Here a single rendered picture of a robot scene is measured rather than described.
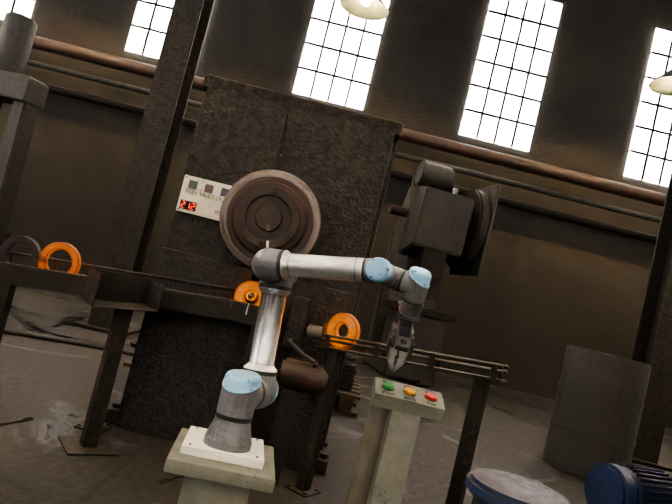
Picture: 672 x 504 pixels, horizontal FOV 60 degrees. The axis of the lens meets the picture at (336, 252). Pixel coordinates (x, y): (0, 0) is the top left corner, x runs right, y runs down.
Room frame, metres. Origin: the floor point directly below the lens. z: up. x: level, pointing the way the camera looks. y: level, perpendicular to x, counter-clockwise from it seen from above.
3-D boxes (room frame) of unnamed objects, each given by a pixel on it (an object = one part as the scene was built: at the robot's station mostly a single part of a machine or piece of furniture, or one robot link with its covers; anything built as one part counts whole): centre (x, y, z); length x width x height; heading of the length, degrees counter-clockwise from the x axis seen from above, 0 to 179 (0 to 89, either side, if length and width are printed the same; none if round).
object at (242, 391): (1.87, 0.19, 0.49); 0.13 x 0.12 x 0.14; 162
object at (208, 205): (2.81, 0.67, 1.15); 0.26 x 0.02 x 0.18; 91
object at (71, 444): (2.43, 0.82, 0.36); 0.26 x 0.20 x 0.72; 126
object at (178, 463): (1.86, 0.19, 0.28); 0.32 x 0.32 x 0.04; 7
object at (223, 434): (1.86, 0.19, 0.37); 0.15 x 0.15 x 0.10
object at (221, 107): (3.14, 0.34, 0.88); 1.08 x 0.73 x 1.76; 91
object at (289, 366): (2.58, 0.00, 0.27); 0.22 x 0.13 x 0.53; 91
